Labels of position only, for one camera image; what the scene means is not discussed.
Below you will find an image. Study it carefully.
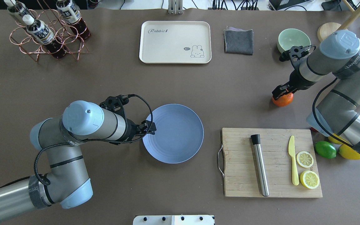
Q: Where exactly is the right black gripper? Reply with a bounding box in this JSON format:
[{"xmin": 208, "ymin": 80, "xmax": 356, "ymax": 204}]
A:
[{"xmin": 272, "ymin": 45, "xmax": 316, "ymax": 101}]

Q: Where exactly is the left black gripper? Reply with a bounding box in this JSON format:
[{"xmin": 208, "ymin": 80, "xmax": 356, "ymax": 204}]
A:
[{"xmin": 100, "ymin": 95, "xmax": 156, "ymax": 143}]

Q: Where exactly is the orange fruit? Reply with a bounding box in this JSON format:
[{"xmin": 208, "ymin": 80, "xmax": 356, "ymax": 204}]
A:
[{"xmin": 272, "ymin": 93, "xmax": 294, "ymax": 107}]

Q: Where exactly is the blue round plate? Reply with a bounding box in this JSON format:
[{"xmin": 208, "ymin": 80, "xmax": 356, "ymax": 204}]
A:
[{"xmin": 143, "ymin": 104, "xmax": 204, "ymax": 164}]

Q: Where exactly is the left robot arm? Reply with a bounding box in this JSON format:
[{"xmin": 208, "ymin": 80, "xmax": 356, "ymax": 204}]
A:
[{"xmin": 0, "ymin": 94, "xmax": 156, "ymax": 222}]

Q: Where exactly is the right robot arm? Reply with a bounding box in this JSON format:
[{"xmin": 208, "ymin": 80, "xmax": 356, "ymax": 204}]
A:
[{"xmin": 272, "ymin": 30, "xmax": 360, "ymax": 153}]

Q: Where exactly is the green bowl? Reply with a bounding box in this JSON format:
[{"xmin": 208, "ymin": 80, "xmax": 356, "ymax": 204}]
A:
[{"xmin": 277, "ymin": 28, "xmax": 311, "ymax": 53}]

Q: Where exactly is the steel muddler black tip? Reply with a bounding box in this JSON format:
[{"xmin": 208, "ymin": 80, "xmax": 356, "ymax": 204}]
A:
[{"xmin": 250, "ymin": 134, "xmax": 270, "ymax": 198}]

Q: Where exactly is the upper whole lemon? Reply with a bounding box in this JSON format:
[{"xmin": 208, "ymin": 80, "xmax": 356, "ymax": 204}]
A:
[{"xmin": 328, "ymin": 133, "xmax": 349, "ymax": 144}]

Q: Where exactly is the whole lemon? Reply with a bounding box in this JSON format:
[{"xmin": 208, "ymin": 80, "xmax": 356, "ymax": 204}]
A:
[
  {"xmin": 328, "ymin": 133, "xmax": 349, "ymax": 144},
  {"xmin": 338, "ymin": 144, "xmax": 360, "ymax": 160}
]

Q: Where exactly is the wooden cup tree stand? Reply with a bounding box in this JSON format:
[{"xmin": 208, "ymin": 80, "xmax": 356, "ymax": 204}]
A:
[{"xmin": 317, "ymin": 5, "xmax": 360, "ymax": 42}]

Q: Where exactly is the grey folded cloth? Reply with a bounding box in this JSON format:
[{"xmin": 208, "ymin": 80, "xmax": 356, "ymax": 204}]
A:
[{"xmin": 224, "ymin": 27, "xmax": 254, "ymax": 55}]

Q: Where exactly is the green lime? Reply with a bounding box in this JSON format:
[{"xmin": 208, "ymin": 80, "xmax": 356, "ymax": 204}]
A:
[{"xmin": 314, "ymin": 141, "xmax": 337, "ymax": 159}]

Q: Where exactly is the upper lemon slice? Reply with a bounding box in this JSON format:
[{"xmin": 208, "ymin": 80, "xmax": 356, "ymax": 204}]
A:
[{"xmin": 296, "ymin": 151, "xmax": 314, "ymax": 168}]

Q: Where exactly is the lemon slice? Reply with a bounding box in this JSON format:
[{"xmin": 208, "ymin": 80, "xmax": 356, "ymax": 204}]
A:
[
  {"xmin": 299, "ymin": 170, "xmax": 320, "ymax": 189},
  {"xmin": 296, "ymin": 151, "xmax": 314, "ymax": 168}
]

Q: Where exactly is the lower whole lemon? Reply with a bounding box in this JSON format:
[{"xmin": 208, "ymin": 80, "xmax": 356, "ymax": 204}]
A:
[{"xmin": 338, "ymin": 144, "xmax": 360, "ymax": 160}]

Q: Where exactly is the cream rabbit tray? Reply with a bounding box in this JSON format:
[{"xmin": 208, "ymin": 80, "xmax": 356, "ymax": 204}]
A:
[{"xmin": 139, "ymin": 21, "xmax": 212, "ymax": 64}]

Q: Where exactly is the wooden cutting board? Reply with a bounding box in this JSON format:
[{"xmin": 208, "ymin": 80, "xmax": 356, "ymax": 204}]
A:
[{"xmin": 221, "ymin": 128, "xmax": 323, "ymax": 198}]

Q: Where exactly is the yellow plastic knife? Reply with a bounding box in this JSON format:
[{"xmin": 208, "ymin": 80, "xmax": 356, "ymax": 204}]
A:
[{"xmin": 288, "ymin": 135, "xmax": 299, "ymax": 186}]

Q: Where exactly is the lower lemon slice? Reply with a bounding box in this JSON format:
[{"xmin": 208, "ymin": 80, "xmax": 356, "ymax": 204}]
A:
[{"xmin": 299, "ymin": 170, "xmax": 320, "ymax": 189}]

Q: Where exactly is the tea bottle back right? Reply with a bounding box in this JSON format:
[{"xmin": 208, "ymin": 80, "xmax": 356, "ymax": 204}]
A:
[{"xmin": 56, "ymin": 0, "xmax": 91, "ymax": 40}]

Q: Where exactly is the tea bottle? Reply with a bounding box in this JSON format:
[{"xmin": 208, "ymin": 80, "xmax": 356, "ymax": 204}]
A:
[
  {"xmin": 4, "ymin": 0, "xmax": 33, "ymax": 25},
  {"xmin": 56, "ymin": 0, "xmax": 91, "ymax": 40},
  {"xmin": 22, "ymin": 14, "xmax": 66, "ymax": 58}
]

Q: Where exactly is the tea bottle front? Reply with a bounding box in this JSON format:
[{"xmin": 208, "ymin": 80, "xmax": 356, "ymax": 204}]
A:
[{"xmin": 22, "ymin": 14, "xmax": 66, "ymax": 58}]

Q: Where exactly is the tea bottle back left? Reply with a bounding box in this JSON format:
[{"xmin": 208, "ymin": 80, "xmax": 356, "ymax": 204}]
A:
[{"xmin": 4, "ymin": 0, "xmax": 33, "ymax": 25}]

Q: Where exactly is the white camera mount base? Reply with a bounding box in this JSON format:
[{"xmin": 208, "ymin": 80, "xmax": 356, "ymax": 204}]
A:
[{"xmin": 133, "ymin": 215, "xmax": 215, "ymax": 225}]

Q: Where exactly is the copper wire bottle rack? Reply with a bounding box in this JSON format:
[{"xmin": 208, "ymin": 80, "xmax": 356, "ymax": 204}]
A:
[{"xmin": 9, "ymin": 0, "xmax": 89, "ymax": 61}]

